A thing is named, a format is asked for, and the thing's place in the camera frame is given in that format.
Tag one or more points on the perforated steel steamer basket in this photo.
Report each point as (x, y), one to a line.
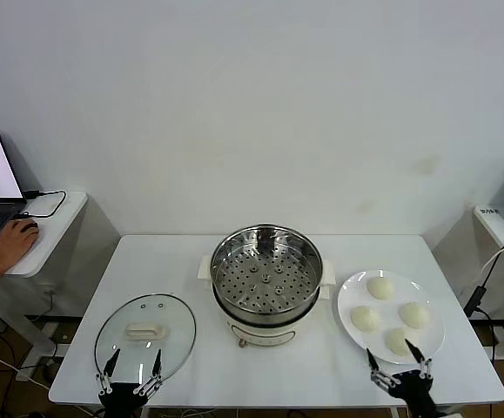
(308, 261)

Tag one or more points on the white side table with label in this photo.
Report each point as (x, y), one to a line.
(501, 226)

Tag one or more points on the white round plate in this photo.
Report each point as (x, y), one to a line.
(390, 315)

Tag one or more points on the white steamed baozi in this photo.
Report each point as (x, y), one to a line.
(364, 318)
(399, 341)
(414, 314)
(381, 288)

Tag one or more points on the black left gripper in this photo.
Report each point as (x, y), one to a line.
(121, 398)

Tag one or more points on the white side table with laptop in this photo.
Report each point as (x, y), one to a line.
(55, 235)

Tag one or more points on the person's right hand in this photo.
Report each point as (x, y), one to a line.
(10, 248)

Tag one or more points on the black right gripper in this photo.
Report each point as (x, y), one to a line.
(410, 387)

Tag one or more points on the black computer mouse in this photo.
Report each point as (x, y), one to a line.
(31, 226)

